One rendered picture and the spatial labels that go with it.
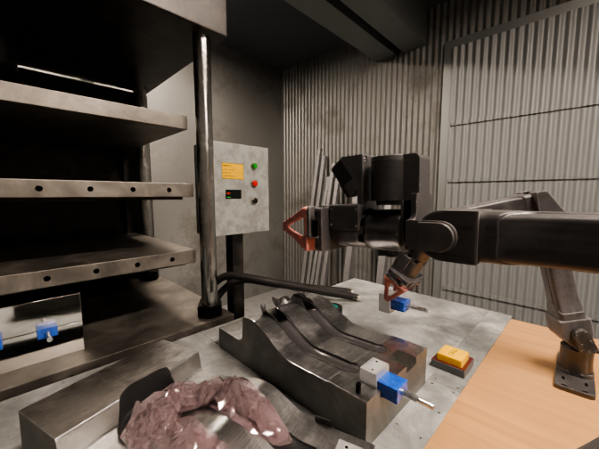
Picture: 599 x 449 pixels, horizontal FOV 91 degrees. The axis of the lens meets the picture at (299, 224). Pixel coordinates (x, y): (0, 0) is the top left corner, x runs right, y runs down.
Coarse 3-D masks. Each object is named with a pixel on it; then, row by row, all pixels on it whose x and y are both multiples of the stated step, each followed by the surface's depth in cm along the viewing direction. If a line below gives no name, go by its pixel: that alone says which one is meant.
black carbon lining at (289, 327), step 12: (276, 300) 83; (288, 300) 85; (300, 300) 84; (264, 312) 78; (276, 312) 80; (312, 312) 83; (288, 324) 76; (324, 324) 80; (300, 336) 73; (336, 336) 77; (348, 336) 76; (300, 348) 69; (312, 348) 70; (372, 348) 70; (384, 348) 69; (324, 360) 65; (336, 360) 65
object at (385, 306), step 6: (390, 294) 84; (384, 300) 85; (390, 300) 84; (396, 300) 83; (402, 300) 83; (408, 300) 83; (384, 306) 85; (390, 306) 84; (396, 306) 82; (402, 306) 81; (408, 306) 82; (414, 306) 80; (420, 306) 80; (384, 312) 85; (390, 312) 84; (426, 312) 78
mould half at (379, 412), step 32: (256, 320) 74; (256, 352) 73; (288, 352) 67; (352, 352) 68; (384, 352) 67; (416, 352) 67; (288, 384) 65; (320, 384) 58; (352, 384) 56; (416, 384) 66; (320, 416) 59; (352, 416) 53; (384, 416) 56
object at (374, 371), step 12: (372, 360) 59; (360, 372) 57; (372, 372) 55; (384, 372) 56; (372, 384) 55; (384, 384) 54; (396, 384) 53; (384, 396) 54; (396, 396) 52; (408, 396) 52; (432, 408) 49
